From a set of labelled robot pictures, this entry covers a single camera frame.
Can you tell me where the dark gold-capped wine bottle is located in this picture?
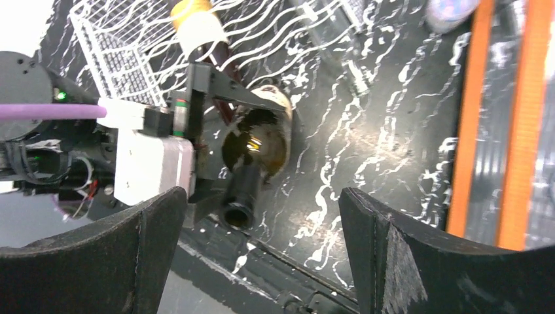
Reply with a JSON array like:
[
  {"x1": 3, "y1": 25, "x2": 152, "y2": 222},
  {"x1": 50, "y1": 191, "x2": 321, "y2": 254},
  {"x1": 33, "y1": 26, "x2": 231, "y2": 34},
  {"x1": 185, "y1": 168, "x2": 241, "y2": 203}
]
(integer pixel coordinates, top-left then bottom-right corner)
[{"x1": 170, "y1": 0, "x2": 243, "y2": 126}]

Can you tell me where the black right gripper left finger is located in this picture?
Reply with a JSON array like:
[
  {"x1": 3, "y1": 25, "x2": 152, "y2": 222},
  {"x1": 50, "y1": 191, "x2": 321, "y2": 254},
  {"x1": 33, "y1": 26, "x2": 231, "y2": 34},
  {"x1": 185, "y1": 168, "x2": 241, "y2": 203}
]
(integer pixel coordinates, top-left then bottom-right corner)
[{"x1": 1, "y1": 187, "x2": 188, "y2": 313}]

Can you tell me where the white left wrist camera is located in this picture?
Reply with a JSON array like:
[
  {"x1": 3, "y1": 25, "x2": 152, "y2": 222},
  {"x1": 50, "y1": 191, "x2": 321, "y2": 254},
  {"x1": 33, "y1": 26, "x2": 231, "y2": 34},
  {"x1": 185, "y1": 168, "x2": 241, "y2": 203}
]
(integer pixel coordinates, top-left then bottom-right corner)
[{"x1": 97, "y1": 97, "x2": 196, "y2": 205}]

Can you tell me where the orange wooden shelf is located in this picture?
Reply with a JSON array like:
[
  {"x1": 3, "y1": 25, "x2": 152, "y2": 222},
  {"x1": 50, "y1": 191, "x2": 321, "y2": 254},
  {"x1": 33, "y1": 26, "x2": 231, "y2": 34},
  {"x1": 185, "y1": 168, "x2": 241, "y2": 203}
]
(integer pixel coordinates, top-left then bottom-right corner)
[{"x1": 446, "y1": 1, "x2": 554, "y2": 251}]

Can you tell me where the white wire wine rack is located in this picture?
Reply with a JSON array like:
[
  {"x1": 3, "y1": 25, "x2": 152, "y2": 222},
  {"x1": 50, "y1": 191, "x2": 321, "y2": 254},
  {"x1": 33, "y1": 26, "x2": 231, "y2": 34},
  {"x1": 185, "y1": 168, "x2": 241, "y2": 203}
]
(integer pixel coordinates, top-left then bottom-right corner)
[{"x1": 69, "y1": 0, "x2": 369, "y2": 109}]

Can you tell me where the dark black-capped wine bottle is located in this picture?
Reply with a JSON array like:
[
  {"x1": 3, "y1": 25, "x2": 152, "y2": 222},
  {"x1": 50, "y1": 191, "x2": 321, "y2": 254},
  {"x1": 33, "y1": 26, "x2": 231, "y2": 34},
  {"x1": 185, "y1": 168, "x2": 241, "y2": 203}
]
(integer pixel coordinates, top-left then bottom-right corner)
[{"x1": 219, "y1": 84, "x2": 293, "y2": 230}]

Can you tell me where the small clear plastic cup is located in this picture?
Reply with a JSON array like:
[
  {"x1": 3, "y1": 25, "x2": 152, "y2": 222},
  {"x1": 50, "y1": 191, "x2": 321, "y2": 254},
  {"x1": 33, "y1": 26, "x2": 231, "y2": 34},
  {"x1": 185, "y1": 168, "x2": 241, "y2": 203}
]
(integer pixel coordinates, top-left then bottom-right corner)
[{"x1": 425, "y1": 0, "x2": 480, "y2": 34}]

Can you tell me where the clear neck bottle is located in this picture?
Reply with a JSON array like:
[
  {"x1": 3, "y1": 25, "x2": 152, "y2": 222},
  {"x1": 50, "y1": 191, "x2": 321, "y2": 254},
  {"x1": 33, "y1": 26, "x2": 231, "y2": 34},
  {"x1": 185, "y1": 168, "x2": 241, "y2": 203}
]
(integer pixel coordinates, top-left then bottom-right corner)
[{"x1": 290, "y1": 1, "x2": 370, "y2": 96}]

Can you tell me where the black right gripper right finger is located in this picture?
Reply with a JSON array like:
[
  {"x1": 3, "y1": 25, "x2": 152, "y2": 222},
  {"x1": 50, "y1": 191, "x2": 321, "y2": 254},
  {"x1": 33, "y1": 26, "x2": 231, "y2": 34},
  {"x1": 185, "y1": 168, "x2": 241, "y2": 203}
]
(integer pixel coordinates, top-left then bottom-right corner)
[{"x1": 338, "y1": 188, "x2": 554, "y2": 313}]

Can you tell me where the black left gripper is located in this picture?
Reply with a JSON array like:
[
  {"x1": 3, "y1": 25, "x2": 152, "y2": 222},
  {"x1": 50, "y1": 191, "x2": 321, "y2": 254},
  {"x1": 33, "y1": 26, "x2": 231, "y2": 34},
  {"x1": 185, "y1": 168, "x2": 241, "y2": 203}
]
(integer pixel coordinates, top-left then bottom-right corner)
[{"x1": 168, "y1": 61, "x2": 287, "y2": 226}]

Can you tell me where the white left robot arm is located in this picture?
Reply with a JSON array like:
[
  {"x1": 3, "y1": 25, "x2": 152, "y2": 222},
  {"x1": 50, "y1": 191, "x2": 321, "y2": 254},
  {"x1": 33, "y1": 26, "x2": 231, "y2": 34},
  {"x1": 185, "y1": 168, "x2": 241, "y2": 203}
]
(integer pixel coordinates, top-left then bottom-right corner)
[{"x1": 1, "y1": 51, "x2": 290, "y2": 205}]

